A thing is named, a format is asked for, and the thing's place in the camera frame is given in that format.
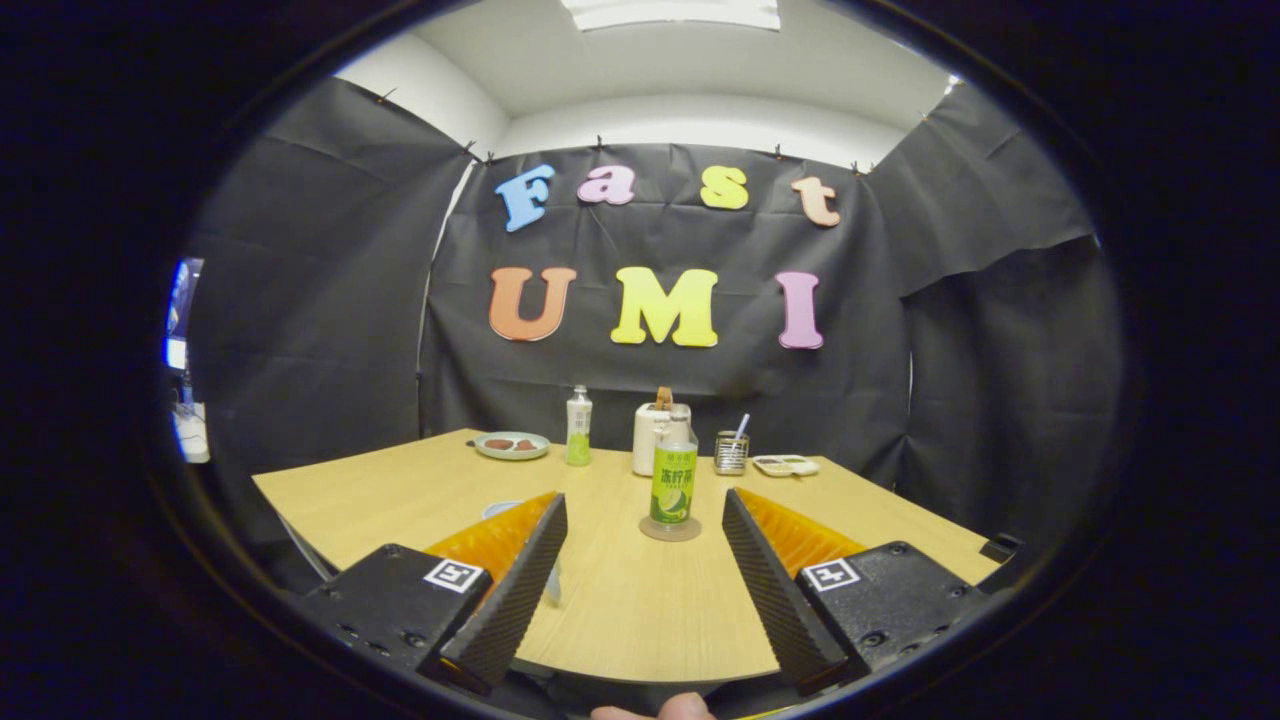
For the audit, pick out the pale green plate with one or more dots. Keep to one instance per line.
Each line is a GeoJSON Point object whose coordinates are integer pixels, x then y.
{"type": "Point", "coordinates": [510, 455]}

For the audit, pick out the wooden table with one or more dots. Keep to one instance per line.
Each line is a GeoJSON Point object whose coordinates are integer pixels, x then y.
{"type": "Point", "coordinates": [620, 580]}

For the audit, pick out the large ceiling light panel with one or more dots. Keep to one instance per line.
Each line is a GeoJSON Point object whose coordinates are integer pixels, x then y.
{"type": "Point", "coordinates": [670, 12]}

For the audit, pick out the round brown coaster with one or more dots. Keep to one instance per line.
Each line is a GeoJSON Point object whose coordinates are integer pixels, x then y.
{"type": "Point", "coordinates": [670, 532]}

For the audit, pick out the green label juice bottle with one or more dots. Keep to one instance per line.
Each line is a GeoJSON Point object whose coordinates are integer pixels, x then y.
{"type": "Point", "coordinates": [673, 490]}

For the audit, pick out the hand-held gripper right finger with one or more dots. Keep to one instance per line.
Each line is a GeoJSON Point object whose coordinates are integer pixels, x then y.
{"type": "Point", "coordinates": [775, 600]}

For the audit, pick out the capped green label bottle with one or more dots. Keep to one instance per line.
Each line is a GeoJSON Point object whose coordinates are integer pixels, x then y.
{"type": "Point", "coordinates": [578, 435]}

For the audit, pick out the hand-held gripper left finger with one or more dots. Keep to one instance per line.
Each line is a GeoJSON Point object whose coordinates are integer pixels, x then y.
{"type": "Point", "coordinates": [510, 600]}

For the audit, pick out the pale straw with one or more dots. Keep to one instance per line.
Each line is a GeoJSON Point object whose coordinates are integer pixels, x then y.
{"type": "Point", "coordinates": [742, 427]}

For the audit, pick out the small black object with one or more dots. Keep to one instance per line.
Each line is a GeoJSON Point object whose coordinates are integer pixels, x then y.
{"type": "Point", "coordinates": [1002, 548]}

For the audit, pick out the white toaster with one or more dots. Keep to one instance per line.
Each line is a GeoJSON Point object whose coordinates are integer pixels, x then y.
{"type": "Point", "coordinates": [644, 445]}

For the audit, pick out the computer monitor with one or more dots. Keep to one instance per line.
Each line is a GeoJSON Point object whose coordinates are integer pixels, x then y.
{"type": "Point", "coordinates": [180, 330]}

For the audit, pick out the white tray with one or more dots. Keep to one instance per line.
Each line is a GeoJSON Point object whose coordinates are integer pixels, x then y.
{"type": "Point", "coordinates": [785, 466]}

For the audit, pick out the white cup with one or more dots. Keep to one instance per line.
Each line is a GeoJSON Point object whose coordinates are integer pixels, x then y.
{"type": "Point", "coordinates": [500, 509]}

